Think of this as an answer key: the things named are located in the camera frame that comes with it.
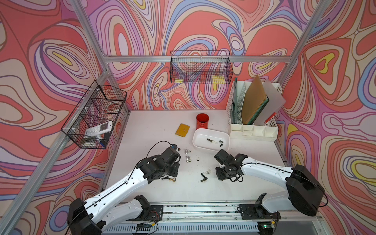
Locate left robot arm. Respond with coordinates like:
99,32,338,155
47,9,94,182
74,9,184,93
67,144,181,235

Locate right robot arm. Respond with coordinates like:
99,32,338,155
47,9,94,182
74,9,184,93
214,149,325,219

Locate white plastic storage box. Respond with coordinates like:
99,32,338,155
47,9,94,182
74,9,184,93
192,128,231,153

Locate yellow wallet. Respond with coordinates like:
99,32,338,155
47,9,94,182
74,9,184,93
175,123,190,137

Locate white desk file organizer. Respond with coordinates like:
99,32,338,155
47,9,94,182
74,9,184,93
226,81,279,142

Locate red metal bucket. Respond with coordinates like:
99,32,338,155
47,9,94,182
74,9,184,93
196,113,210,129

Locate white remote control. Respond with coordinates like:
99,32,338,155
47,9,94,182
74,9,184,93
85,121,113,137

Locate brown cardboard folder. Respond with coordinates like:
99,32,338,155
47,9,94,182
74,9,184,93
241,75,269,125

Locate grey folder sheet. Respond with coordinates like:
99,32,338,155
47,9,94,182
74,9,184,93
254,80,286,126

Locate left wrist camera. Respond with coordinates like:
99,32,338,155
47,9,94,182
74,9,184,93
170,144,180,151

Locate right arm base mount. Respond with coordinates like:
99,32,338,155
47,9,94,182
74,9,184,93
237,204,281,221

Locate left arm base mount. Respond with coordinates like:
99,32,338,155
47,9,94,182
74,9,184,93
128,205,164,222

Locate black wire basket left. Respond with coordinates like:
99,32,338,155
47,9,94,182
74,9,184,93
61,81,127,149

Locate black wire basket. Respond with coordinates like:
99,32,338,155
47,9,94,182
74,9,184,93
61,81,127,149
169,50,234,85

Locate black wire basket back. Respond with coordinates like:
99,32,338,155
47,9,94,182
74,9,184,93
169,50,234,85

